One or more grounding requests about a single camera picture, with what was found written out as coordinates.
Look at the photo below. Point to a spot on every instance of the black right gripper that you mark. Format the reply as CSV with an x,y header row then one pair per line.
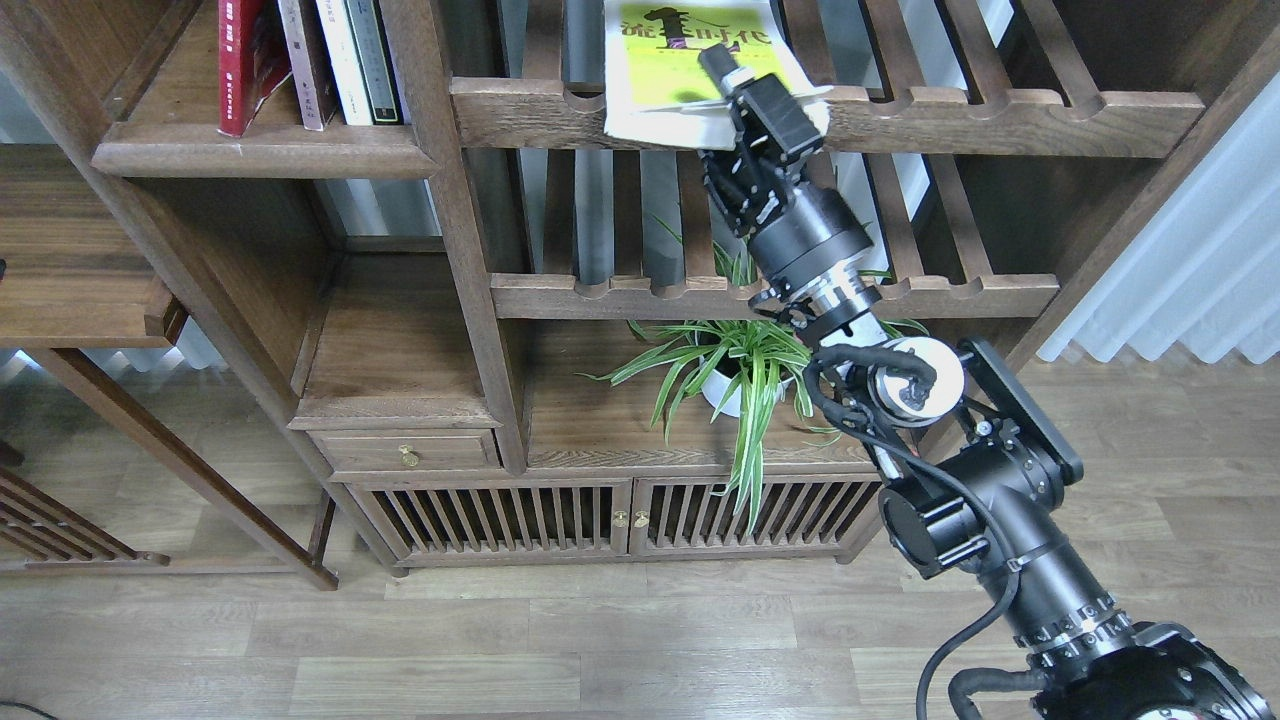
x,y
803,238

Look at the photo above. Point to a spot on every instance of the yellow-green cover book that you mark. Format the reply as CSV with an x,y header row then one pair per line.
x,y
657,93

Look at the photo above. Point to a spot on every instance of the dark maroon book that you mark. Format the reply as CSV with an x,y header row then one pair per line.
x,y
312,75

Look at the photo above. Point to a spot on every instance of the red cover book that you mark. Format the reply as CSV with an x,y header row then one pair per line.
x,y
253,60

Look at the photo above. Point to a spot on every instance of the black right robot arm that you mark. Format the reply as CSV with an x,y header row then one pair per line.
x,y
972,468

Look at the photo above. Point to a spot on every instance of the green spider plant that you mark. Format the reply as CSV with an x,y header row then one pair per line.
x,y
690,348

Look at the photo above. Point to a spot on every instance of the white plant pot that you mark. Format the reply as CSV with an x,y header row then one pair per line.
x,y
724,385

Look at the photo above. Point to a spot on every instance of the dark green spine book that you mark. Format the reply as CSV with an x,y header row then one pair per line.
x,y
376,66

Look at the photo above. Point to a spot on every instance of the dark wooden bookshelf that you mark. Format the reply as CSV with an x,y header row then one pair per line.
x,y
448,286

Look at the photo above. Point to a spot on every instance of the white spine book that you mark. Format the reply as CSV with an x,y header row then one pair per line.
x,y
345,62

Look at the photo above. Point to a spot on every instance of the brass drawer knob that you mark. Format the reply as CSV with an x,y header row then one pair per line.
x,y
408,456

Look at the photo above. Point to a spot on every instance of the white curtain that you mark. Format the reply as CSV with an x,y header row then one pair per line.
x,y
1204,273

